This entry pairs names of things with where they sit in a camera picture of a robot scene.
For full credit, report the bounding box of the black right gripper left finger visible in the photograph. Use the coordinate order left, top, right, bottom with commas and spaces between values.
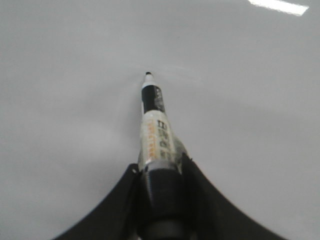
55, 163, 139, 240

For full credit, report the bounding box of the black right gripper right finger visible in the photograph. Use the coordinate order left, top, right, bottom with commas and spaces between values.
181, 153, 285, 240

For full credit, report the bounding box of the black and white whiteboard marker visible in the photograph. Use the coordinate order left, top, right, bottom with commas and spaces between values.
136, 72, 192, 240

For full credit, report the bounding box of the white whiteboard with aluminium frame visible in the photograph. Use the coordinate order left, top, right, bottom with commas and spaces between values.
0, 0, 320, 240

